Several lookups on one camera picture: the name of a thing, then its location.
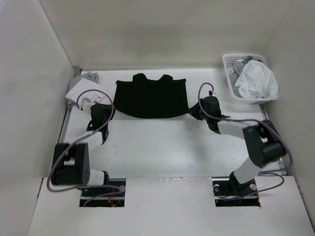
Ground black tank top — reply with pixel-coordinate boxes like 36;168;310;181
113;73;193;119

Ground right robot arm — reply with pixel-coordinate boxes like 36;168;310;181
189;96;287;198

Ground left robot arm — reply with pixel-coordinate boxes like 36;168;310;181
49;103;115;196

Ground folded white tank top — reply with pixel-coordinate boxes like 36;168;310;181
65;78;107;107

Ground folded grey tank top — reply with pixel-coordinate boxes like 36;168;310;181
66;72;100;108

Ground grey tank top in basket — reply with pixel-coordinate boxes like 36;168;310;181
228;56;253;79

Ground white tank top in basket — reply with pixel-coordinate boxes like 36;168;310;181
235;60;279;99

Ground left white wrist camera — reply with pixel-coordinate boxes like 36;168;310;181
81;98;93;114

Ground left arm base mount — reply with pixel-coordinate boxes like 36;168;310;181
79;188;125;207

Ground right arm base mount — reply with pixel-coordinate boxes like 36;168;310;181
212;178;260;207

